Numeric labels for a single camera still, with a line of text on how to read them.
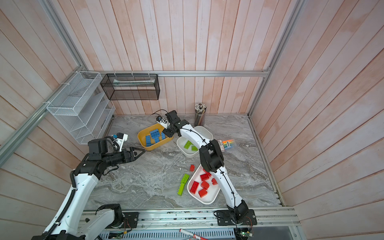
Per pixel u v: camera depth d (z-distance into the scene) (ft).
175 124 2.53
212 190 2.72
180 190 2.64
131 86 3.33
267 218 2.46
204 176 2.84
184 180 2.82
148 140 3.40
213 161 2.04
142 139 3.41
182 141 3.34
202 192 2.63
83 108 2.41
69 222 1.30
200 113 3.31
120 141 2.24
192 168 2.96
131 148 2.13
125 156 2.10
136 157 2.13
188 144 3.34
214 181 2.75
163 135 3.39
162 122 2.89
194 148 3.31
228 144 3.28
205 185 2.75
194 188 2.65
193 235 2.26
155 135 3.43
